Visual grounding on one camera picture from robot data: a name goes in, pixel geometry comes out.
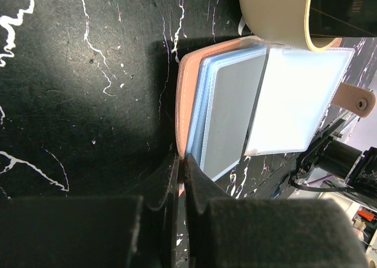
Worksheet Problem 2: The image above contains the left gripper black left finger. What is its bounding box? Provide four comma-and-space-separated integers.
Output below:
1, 154, 180, 267

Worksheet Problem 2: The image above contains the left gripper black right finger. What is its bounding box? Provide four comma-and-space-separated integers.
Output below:
184, 155, 368, 267

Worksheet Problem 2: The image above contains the pink leather card holder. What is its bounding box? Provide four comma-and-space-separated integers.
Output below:
175, 37, 376, 169

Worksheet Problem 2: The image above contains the grey credit card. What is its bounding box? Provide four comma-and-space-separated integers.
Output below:
200, 54, 267, 181

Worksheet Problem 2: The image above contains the beige wooden tray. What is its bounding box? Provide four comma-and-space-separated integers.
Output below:
239, 0, 340, 52

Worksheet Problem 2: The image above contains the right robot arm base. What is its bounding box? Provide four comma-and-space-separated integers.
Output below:
289, 118, 376, 207

